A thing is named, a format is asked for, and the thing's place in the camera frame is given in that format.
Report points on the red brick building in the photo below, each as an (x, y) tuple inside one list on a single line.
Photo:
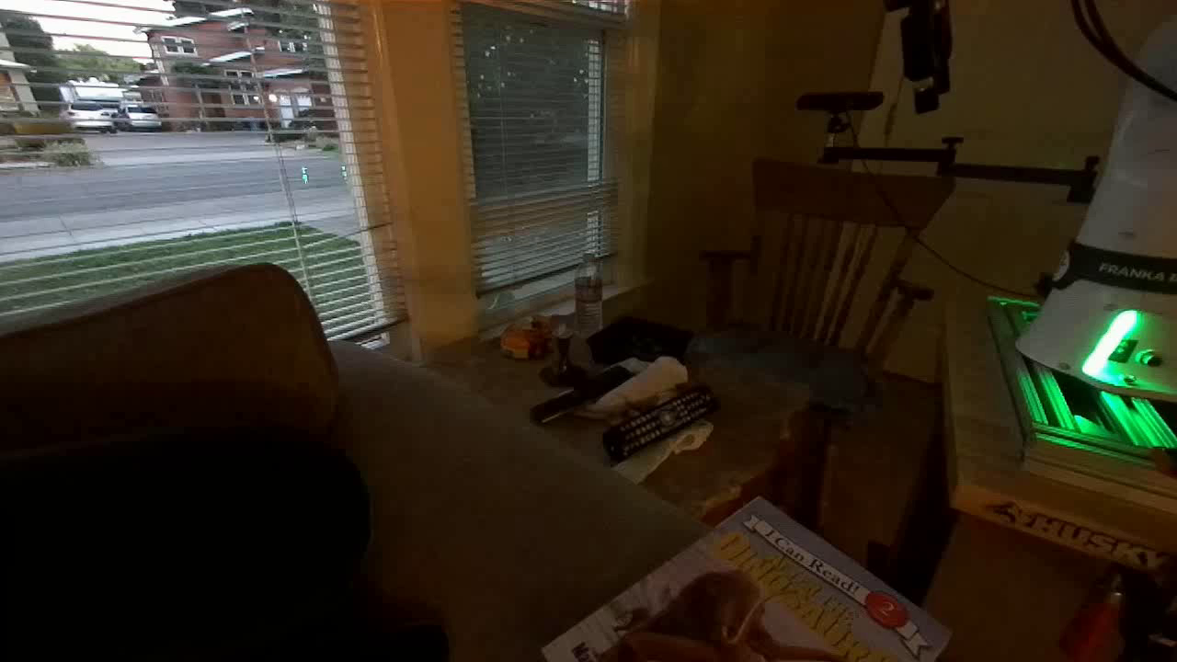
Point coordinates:
[(234, 62)]

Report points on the blue-grey chair cushion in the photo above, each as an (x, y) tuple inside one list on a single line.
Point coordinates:
[(785, 361)]

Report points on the black camera on stand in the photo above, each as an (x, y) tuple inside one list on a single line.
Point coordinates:
[(840, 102)]

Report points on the black boom bar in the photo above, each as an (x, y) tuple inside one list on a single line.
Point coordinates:
[(958, 166)]

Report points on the grey-green fabric couch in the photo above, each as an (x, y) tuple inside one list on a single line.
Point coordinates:
[(492, 490)]

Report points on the white parked vehicle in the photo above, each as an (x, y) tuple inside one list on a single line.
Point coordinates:
[(103, 107)]

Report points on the wide white window blind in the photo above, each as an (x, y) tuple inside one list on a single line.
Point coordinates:
[(185, 185)]

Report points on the white Husky cart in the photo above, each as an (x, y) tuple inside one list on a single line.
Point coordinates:
[(981, 417)]

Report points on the wooden side table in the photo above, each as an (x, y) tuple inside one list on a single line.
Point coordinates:
[(737, 453)]

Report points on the small dark cup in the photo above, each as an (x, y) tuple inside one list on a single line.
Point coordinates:
[(559, 360)]

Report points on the white rolled object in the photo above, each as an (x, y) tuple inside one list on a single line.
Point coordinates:
[(645, 382)]

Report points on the narrow white window blind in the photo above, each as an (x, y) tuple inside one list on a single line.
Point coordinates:
[(533, 148)]

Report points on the dinosaur magazine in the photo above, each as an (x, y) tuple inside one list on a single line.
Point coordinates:
[(759, 601)]

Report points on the dark throw pillow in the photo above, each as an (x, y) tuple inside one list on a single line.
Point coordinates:
[(185, 555)]

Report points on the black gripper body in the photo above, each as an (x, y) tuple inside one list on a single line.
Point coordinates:
[(929, 42)]

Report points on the green-lit robot base plate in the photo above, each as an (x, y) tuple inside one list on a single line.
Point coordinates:
[(1078, 411)]

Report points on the black remote control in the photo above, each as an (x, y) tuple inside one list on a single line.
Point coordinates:
[(574, 400)]

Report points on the black ribbed grille object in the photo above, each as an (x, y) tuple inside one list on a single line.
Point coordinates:
[(662, 421)]

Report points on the wooden rocking chair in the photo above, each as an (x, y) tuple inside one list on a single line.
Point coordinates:
[(833, 246)]

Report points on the clear plastic bottle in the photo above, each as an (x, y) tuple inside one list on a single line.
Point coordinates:
[(591, 305)]

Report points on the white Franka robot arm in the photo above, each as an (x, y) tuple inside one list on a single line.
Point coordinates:
[(1133, 185)]

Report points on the white paper sheet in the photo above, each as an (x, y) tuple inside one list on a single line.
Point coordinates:
[(667, 453)]

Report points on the small orange object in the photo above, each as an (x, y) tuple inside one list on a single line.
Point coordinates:
[(525, 341)]

